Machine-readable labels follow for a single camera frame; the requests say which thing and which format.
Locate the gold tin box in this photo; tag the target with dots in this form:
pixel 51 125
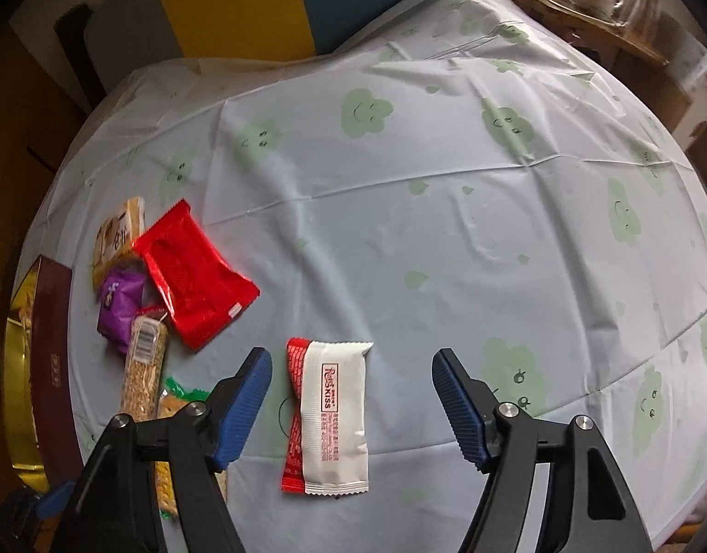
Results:
pixel 48 357

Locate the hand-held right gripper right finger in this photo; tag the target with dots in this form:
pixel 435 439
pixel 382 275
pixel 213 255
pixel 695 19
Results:
pixel 457 409

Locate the red and white packet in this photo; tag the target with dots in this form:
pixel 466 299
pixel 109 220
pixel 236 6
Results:
pixel 330 415

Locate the white cardboard box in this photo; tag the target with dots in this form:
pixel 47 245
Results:
pixel 693 80

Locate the green cracker packet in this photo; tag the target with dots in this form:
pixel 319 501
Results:
pixel 175 400

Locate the purple snack packet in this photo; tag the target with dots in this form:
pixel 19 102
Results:
pixel 120 305

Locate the round metal tray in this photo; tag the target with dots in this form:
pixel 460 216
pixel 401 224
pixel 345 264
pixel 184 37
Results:
pixel 566 6

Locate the beige cookie packet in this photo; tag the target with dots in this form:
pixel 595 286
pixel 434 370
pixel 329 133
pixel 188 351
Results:
pixel 117 236

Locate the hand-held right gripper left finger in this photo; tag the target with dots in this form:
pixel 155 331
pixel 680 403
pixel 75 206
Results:
pixel 241 415

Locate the clear grain bar packet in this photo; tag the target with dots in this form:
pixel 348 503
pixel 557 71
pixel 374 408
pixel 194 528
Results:
pixel 143 368

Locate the wooden side table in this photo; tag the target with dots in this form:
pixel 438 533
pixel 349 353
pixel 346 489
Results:
pixel 630 46

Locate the wooden wardrobe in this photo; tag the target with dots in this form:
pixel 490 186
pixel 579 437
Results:
pixel 19 127

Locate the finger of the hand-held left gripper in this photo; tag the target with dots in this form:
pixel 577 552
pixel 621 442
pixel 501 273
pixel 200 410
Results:
pixel 54 498

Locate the grey yellow blue headboard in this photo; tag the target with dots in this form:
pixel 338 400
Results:
pixel 232 6

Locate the red snack packet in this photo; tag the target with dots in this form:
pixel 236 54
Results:
pixel 192 282

